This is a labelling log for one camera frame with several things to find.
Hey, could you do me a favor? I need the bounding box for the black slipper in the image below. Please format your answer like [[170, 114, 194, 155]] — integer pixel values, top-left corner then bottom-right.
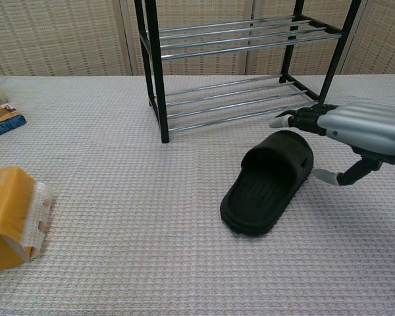
[[219, 130, 314, 237]]

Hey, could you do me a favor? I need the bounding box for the beige woven folding screen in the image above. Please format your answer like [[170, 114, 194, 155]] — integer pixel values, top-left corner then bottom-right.
[[0, 0, 395, 77]]

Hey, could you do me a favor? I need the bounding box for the yellow cartoon tissue pack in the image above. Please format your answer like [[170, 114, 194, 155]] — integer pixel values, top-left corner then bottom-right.
[[0, 166, 55, 275]]

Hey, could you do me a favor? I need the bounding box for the black chrome shoe rack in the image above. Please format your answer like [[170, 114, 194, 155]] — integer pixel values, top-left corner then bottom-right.
[[134, 0, 363, 144]]

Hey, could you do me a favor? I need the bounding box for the white woven cloth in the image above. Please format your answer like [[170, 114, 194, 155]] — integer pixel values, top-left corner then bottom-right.
[[0, 74, 395, 316]]

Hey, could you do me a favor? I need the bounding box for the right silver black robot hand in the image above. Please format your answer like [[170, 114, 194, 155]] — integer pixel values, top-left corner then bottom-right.
[[269, 103, 395, 188]]

